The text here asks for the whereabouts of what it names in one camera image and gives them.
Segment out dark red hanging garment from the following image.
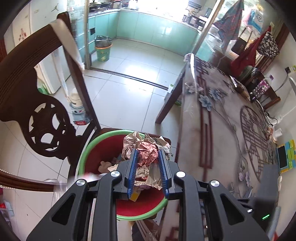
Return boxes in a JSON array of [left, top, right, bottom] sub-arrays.
[[230, 25, 271, 78]]

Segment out black lettered hanging bag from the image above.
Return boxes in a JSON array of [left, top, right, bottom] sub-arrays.
[[257, 31, 280, 58]]

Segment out purple drink bottle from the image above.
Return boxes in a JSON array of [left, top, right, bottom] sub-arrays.
[[249, 79, 270, 102]]

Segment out blue yellow tablet case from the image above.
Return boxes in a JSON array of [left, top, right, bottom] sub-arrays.
[[276, 140, 296, 173]]

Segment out green kitchen trash bin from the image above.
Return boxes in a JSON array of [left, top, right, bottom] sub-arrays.
[[95, 35, 112, 62]]

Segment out snack bag on table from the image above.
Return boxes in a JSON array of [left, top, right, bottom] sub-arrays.
[[230, 76, 250, 101]]

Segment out dark wooden chair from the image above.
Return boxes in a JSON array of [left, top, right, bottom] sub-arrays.
[[244, 71, 281, 110]]

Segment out blue white hanging pouch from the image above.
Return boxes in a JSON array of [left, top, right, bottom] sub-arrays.
[[247, 9, 263, 33]]

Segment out plaid hanging towel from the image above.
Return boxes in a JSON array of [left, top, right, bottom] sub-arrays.
[[213, 0, 244, 54]]

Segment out black small handbag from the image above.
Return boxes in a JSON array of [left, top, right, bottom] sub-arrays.
[[231, 28, 252, 55]]

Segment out white refrigerator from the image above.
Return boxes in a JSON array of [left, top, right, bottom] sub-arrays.
[[11, 1, 70, 94]]

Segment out red green trash basket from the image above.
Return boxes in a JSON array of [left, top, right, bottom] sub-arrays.
[[78, 128, 168, 221]]

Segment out carved wooden chair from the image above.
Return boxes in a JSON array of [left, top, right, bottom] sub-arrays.
[[1, 12, 101, 178]]

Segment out red wrapper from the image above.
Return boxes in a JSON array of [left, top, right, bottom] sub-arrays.
[[121, 132, 171, 190]]

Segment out white tissue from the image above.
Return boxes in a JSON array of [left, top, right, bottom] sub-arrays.
[[277, 175, 282, 192]]

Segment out teal kitchen cabinets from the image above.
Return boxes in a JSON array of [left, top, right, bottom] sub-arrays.
[[74, 9, 216, 63]]

